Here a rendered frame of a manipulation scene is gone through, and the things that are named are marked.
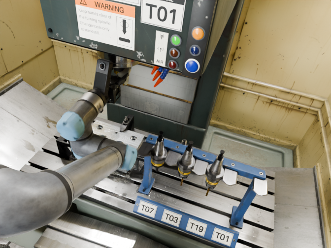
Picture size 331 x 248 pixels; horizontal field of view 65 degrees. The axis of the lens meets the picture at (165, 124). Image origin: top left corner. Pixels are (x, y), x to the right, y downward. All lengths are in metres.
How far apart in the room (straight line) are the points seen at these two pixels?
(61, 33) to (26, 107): 1.26
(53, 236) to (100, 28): 1.01
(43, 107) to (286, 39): 1.63
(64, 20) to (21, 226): 0.50
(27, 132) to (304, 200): 1.68
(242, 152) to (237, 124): 0.21
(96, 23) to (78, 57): 1.55
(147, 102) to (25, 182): 1.19
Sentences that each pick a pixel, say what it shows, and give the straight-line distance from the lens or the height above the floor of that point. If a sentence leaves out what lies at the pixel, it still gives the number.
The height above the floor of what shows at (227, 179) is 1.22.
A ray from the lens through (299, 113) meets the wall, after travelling 1.96.
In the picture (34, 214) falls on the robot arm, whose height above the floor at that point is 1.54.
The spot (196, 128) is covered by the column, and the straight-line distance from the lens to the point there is 1.63.
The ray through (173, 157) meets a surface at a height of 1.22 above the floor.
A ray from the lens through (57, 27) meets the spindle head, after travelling 0.78.
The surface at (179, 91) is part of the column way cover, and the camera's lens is 1.47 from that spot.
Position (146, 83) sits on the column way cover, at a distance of 1.52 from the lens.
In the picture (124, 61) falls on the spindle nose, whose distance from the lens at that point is 0.89.
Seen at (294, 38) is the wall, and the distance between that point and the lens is 1.70.
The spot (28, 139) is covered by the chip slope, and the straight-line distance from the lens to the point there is 1.84.
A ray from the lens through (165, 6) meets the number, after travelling 0.61.
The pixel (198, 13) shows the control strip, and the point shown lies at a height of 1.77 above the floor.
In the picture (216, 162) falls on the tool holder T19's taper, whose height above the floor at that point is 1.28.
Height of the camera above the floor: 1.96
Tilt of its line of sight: 42 degrees down
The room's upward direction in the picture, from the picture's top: 8 degrees clockwise
